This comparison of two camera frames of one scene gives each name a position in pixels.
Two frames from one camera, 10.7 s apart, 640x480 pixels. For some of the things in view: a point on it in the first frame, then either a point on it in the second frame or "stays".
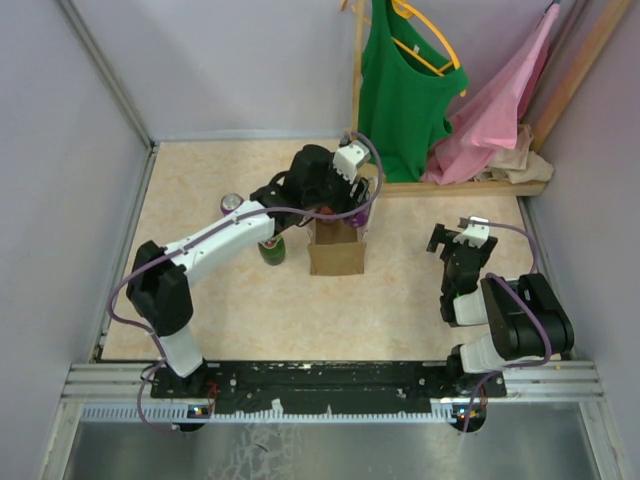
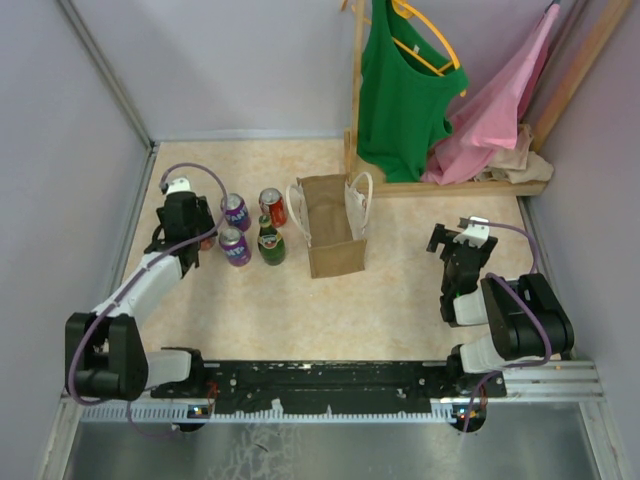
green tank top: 408,85 stays
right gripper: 444,236 stays
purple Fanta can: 358,220 → 235,245
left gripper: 347,202 → 204,216
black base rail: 327,388 stays
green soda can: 273,249 stays
